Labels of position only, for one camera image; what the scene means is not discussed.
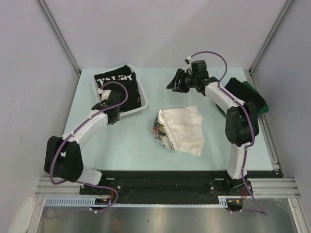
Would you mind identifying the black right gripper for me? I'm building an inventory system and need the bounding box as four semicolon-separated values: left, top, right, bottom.
167;68;198;93

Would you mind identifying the white plastic laundry basket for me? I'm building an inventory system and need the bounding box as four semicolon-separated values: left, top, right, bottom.
93;65;148;117

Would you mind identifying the white floral print t-shirt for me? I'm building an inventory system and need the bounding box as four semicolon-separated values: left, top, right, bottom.
153;105;205;157

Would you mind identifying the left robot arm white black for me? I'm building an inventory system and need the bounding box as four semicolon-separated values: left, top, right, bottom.
44;90;126;194

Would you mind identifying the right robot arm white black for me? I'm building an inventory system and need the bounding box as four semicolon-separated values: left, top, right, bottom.
167;57;259;195

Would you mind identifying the black t-shirt white lettering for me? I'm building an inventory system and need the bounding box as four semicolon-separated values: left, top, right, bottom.
95;64;143;113

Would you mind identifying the folded black t-shirt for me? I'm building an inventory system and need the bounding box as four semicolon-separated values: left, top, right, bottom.
224;77;266;113

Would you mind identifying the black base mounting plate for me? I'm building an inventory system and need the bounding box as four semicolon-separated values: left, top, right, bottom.
50;169;284;204

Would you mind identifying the light blue cable duct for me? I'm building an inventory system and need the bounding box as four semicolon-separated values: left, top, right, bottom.
45;197;228;208

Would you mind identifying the aluminium front frame rail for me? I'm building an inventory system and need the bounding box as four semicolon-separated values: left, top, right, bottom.
35;178;300;198

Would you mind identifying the left rear aluminium post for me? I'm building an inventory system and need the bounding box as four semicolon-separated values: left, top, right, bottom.
36;0;81;75

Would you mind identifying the aluminium post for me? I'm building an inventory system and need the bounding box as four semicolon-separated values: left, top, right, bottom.
248;0;295;75
36;0;81;75

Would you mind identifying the right rear aluminium post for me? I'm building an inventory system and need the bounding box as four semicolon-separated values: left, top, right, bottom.
248;0;295;75

